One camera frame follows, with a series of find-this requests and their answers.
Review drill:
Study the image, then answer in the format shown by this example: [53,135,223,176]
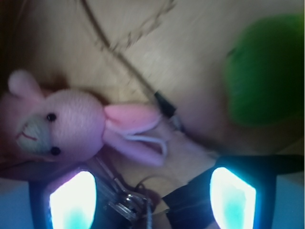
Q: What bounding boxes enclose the brown paper bag bin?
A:
[0,0,304,195]

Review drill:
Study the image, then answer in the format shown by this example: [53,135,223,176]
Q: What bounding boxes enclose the green plush turtle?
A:
[224,13,305,126]

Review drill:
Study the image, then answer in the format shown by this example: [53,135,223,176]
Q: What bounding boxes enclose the silver keys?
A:
[94,155,168,229]

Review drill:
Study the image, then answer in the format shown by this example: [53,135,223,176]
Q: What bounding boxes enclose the pink plush bunny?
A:
[0,70,167,166]

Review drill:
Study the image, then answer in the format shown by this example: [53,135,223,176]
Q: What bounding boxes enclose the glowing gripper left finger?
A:
[29,165,99,229]

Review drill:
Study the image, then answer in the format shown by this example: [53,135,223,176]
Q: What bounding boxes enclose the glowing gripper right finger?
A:
[208,155,278,229]

